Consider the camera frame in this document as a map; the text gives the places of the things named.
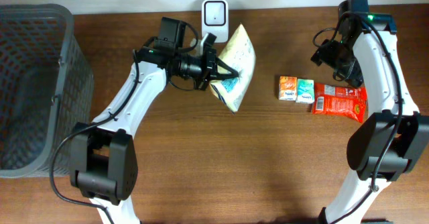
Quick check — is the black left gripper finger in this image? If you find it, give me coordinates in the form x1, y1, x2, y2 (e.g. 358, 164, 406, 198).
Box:
209, 73, 239, 81
216, 57, 239, 76

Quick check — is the yellow wet wipes pack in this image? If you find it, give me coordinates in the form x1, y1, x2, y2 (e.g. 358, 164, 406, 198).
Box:
210, 23, 256, 113

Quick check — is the red snack bag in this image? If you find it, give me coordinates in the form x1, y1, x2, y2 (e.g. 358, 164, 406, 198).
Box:
312, 83, 367, 123

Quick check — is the teal tissue pack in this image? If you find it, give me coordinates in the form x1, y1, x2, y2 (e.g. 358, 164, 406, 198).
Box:
296, 78, 314, 104

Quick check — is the orange tissue pack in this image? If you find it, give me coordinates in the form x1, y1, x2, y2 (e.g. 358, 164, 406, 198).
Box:
278, 76, 298, 101

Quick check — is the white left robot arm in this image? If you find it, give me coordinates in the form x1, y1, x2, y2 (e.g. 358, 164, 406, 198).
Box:
68, 17, 239, 223

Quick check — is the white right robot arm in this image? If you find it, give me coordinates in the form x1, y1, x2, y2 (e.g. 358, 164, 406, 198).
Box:
311, 0, 428, 223

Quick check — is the white barcode scanner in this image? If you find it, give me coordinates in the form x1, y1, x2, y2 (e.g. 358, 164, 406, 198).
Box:
201, 0, 229, 43

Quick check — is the grey plastic basket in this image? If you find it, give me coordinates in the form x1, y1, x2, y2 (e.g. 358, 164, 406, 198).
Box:
1, 4, 94, 178

